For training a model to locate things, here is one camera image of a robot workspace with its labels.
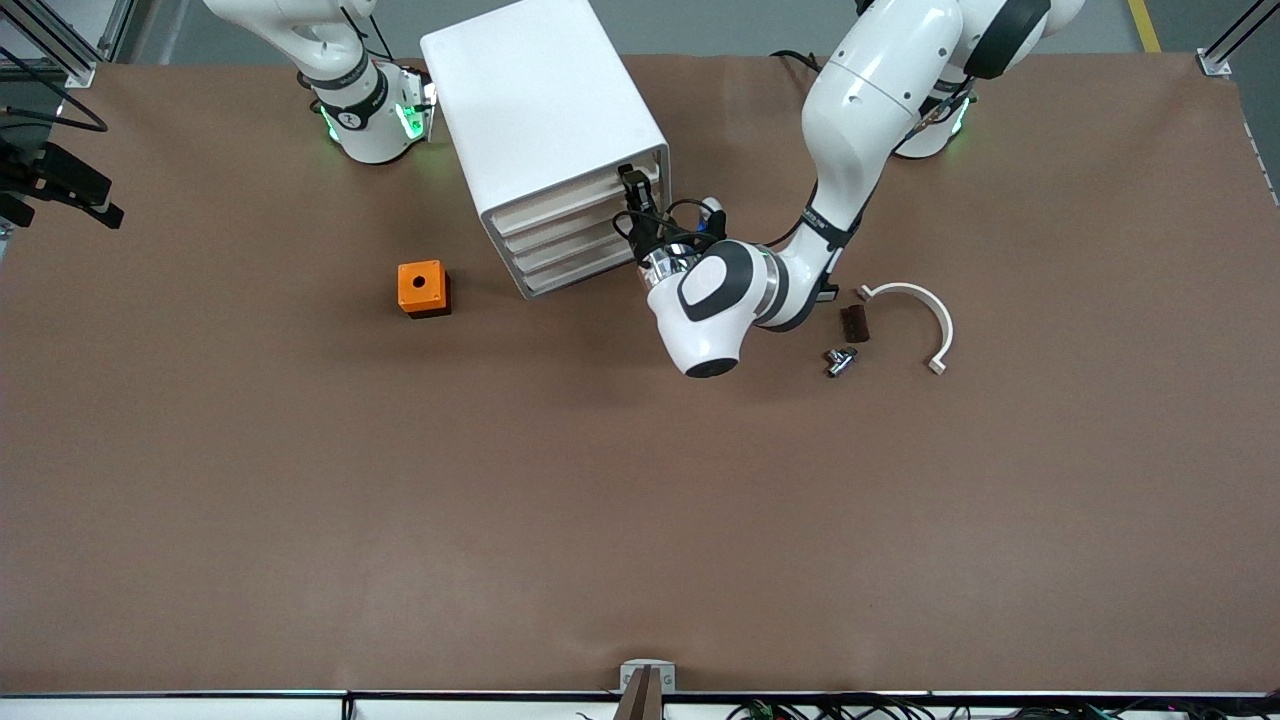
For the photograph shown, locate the orange box with round hole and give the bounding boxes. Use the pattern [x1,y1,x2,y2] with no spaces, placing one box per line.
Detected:
[397,260,452,319]

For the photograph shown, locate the white table edge beam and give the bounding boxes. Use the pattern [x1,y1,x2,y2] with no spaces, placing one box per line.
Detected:
[0,690,1280,720]

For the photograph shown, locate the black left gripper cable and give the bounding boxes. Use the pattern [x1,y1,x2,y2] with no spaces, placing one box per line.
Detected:
[610,196,721,251]

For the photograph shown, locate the white curved plastic bracket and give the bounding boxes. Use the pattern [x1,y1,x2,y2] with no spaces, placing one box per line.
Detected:
[857,282,956,376]

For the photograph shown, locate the grey metal clamp bracket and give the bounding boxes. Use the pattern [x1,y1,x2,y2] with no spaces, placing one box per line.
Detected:
[620,660,677,694]

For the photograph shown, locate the tangled cable bundle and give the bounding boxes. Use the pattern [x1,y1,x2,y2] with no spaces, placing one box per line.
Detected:
[725,695,1280,720]

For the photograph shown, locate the black looped cable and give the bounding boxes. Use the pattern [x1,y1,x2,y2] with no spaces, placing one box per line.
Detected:
[0,45,109,134]

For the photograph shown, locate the black camera stand device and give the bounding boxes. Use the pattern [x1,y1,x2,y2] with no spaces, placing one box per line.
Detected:
[0,140,126,231]

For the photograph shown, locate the aluminium frame profile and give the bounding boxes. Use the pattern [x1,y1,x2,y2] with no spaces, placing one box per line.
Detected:
[0,0,136,89]
[1198,0,1280,78]

